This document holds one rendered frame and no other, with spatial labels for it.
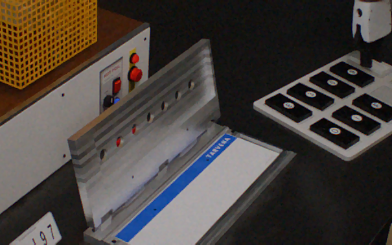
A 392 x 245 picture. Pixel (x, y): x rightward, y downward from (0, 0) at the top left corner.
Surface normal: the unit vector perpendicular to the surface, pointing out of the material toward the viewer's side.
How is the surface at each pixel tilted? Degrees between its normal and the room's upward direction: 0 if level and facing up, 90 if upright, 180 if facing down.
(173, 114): 76
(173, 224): 0
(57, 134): 90
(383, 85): 0
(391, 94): 0
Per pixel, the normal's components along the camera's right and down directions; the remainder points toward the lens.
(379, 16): 0.70, 0.26
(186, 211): 0.07, -0.83
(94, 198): 0.85, 0.12
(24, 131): 0.86, 0.33
